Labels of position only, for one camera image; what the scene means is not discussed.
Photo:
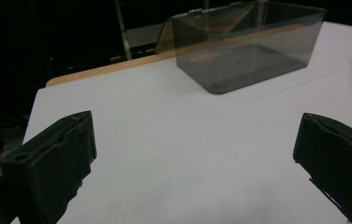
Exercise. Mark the transparent grey plastic box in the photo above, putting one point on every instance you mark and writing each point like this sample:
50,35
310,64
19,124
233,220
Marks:
245,62

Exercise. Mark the white metal stand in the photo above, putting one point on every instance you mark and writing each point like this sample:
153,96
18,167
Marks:
127,34

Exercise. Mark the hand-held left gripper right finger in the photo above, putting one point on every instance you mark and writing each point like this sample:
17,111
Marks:
341,155

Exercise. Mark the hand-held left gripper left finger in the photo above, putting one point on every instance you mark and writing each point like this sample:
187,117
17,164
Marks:
49,168

